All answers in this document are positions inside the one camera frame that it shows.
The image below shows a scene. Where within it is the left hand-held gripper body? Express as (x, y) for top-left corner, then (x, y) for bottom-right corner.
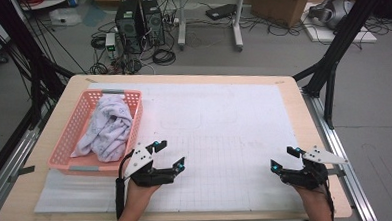
(120, 140), (176, 189)

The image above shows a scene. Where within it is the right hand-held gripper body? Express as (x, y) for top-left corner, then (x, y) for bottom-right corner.
(278, 144), (351, 192)

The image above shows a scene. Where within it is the lavender printed towel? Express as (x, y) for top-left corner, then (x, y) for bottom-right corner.
(67, 92), (136, 165)

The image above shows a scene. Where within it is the pink plastic basket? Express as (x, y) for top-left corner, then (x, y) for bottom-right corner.
(44, 87), (147, 181)

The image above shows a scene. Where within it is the person's left hand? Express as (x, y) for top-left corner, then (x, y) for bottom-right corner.
(123, 178), (162, 212)

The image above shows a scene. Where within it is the person's right hand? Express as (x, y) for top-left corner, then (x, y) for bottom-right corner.
(293, 184), (334, 214)

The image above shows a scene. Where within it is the white grid mat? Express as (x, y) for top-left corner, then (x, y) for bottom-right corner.
(28, 73), (311, 221)

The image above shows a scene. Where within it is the small white box green light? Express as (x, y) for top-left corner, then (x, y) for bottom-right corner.
(104, 32), (118, 59)

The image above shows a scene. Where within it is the white foam board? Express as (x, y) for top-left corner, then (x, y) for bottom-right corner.
(299, 0), (379, 47)

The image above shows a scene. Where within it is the large black computer tower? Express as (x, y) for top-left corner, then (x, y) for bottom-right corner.
(113, 0), (145, 56)

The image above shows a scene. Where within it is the white stand leg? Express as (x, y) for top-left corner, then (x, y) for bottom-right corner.
(175, 0), (188, 51)
(231, 0), (249, 53)

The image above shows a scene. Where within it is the slim black computer tower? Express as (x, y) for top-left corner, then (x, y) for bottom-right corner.
(140, 0), (166, 47)

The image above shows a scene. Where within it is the silver grey device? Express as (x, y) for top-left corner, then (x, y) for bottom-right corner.
(307, 0), (357, 31)

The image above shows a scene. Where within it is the flat black device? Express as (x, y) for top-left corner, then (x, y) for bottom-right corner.
(204, 3), (239, 22)

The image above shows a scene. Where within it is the open cardboard box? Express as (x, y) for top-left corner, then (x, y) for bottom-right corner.
(249, 0), (315, 31)

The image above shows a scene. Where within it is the clear plastic bag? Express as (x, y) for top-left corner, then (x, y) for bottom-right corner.
(48, 6), (83, 28)

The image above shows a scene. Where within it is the round white table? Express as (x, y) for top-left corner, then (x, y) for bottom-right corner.
(18, 0), (73, 12)

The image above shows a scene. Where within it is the grey metal bracket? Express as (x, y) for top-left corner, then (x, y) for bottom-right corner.
(7, 165), (37, 183)
(326, 165), (347, 179)

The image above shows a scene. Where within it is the right hand-held gripper black cable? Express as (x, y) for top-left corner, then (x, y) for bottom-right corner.
(320, 171), (337, 221)

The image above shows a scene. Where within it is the aluminium rail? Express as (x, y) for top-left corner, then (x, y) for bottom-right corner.
(301, 86), (379, 221)
(0, 105), (57, 218)

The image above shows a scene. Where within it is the coiled black cable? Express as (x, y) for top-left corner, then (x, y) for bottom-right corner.
(151, 47), (177, 67)

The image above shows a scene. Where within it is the black metal frame strut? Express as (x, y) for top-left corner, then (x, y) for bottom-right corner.
(288, 0), (392, 132)
(0, 0), (81, 190)

